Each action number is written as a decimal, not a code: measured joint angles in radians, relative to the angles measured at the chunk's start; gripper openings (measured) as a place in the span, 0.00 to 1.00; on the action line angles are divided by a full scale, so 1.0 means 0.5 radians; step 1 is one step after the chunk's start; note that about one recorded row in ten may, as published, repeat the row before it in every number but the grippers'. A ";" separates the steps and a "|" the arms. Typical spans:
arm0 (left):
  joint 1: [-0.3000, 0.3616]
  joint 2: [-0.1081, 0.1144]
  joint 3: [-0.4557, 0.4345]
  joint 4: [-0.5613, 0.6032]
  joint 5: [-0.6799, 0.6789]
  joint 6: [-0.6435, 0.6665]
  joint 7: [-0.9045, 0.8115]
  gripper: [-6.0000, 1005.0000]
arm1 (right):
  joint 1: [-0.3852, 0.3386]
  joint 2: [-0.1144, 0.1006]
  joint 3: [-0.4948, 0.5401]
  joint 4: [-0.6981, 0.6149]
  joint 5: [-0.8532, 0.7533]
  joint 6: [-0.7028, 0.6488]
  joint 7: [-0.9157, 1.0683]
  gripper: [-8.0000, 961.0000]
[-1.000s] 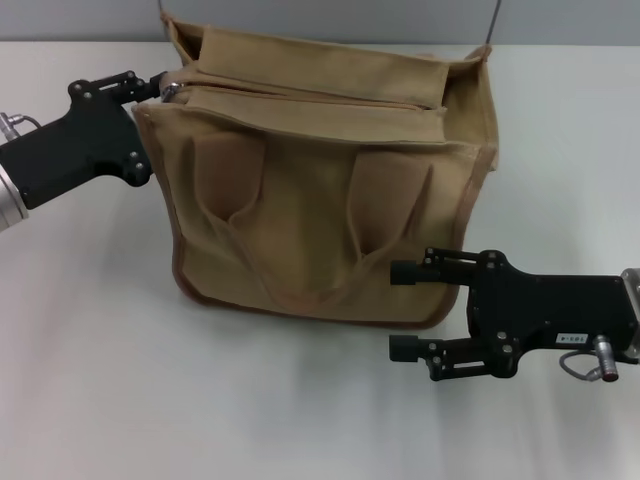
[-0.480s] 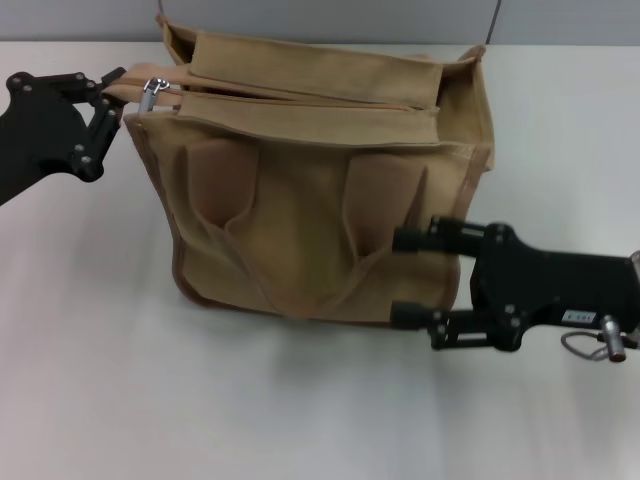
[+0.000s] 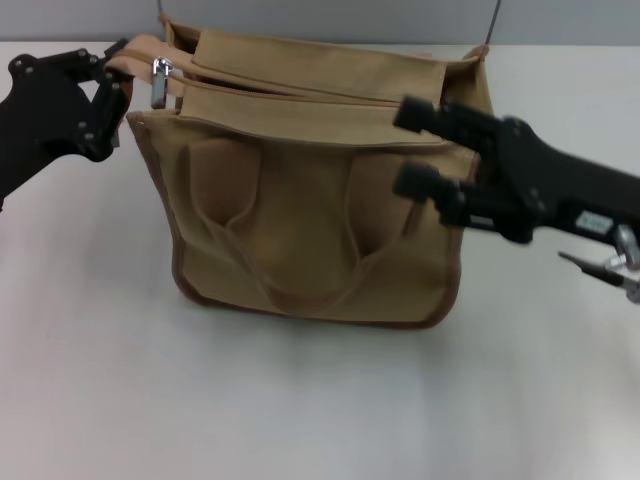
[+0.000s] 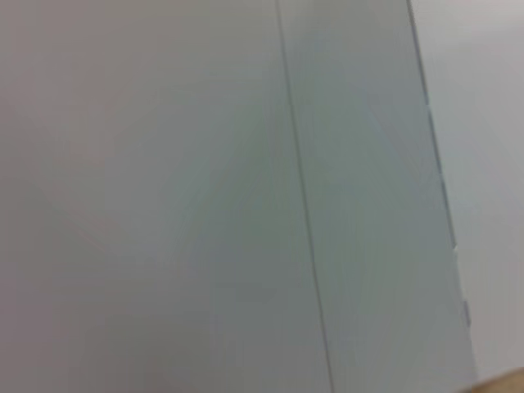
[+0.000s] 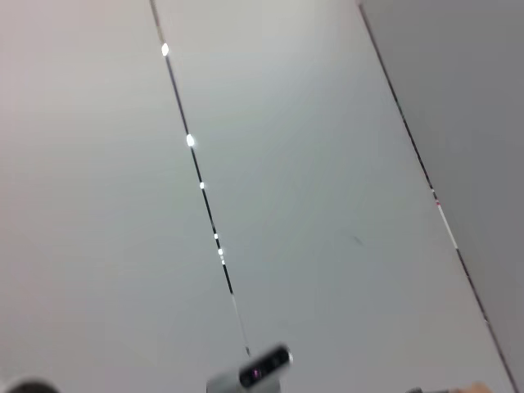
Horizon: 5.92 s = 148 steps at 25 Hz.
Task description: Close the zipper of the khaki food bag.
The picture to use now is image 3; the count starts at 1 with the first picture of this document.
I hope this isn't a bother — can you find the silver metal zipper pull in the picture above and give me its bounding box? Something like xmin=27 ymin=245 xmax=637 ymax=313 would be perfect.
xmin=150 ymin=56 xmax=172 ymax=110

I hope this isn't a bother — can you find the silver connector gripper cable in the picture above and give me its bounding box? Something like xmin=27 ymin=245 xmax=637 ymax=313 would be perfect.
xmin=556 ymin=224 xmax=640 ymax=307

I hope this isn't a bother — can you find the khaki canvas food bag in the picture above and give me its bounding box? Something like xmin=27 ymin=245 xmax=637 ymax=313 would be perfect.
xmin=106 ymin=12 xmax=494 ymax=332

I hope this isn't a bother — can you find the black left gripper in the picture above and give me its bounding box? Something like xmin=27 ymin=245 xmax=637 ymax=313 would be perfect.
xmin=0 ymin=38 xmax=136 ymax=214

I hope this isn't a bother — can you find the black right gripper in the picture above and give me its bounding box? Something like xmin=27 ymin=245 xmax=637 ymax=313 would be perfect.
xmin=391 ymin=94 xmax=640 ymax=246

